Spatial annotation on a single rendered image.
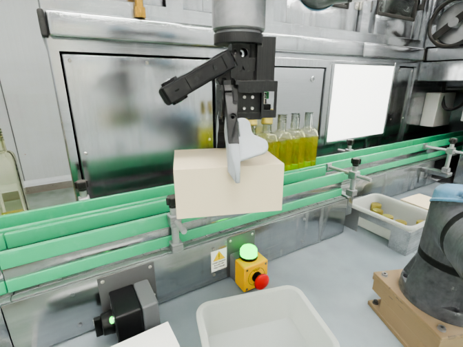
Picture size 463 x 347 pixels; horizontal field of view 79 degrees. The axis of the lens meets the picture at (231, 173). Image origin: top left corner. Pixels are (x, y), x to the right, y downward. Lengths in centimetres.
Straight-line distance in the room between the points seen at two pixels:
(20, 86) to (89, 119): 298
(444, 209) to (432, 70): 125
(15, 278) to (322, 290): 65
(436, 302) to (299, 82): 79
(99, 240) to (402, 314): 61
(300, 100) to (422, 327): 79
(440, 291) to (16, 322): 75
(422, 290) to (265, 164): 39
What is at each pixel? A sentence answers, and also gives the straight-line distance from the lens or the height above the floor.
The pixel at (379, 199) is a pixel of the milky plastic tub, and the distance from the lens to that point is 118.
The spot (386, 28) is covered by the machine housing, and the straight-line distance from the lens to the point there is 158.
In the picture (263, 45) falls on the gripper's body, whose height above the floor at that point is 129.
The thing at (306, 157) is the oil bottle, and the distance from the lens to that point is 98.
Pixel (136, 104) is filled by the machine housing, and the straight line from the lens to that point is 86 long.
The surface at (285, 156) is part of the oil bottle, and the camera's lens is 91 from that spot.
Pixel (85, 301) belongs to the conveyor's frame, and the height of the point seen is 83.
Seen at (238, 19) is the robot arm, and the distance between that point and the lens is 41.
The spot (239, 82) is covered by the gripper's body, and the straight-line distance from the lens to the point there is 41.
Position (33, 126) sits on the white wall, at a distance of 384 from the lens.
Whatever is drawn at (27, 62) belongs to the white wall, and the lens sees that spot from 381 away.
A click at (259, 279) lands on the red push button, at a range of 70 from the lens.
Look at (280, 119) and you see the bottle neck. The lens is 89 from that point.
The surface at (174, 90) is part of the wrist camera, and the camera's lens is 40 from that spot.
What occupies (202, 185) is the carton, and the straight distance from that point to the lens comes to 40.
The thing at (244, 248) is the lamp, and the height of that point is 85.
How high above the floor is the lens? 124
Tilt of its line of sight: 18 degrees down
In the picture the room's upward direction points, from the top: straight up
